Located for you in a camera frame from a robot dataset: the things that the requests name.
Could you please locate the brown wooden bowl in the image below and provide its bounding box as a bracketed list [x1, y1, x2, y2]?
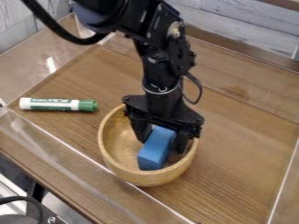
[97, 104, 199, 186]

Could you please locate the blue rectangular block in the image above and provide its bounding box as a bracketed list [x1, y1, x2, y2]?
[136, 126, 176, 171]

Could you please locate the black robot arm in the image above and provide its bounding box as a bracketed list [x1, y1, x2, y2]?
[73, 0, 204, 153]

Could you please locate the clear acrylic corner bracket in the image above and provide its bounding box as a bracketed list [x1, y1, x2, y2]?
[78, 24, 116, 46]

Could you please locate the black table clamp with cable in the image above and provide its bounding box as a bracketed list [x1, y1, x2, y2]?
[0, 196, 60, 224]

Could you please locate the clear acrylic tray wall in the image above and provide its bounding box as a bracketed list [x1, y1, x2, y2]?
[0, 106, 195, 224]

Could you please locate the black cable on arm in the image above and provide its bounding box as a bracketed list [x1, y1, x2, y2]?
[21, 0, 109, 46]

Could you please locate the green and white marker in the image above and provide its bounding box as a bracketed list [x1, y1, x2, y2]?
[18, 97, 98, 112]

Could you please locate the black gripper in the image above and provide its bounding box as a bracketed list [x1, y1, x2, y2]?
[121, 87, 204, 154]

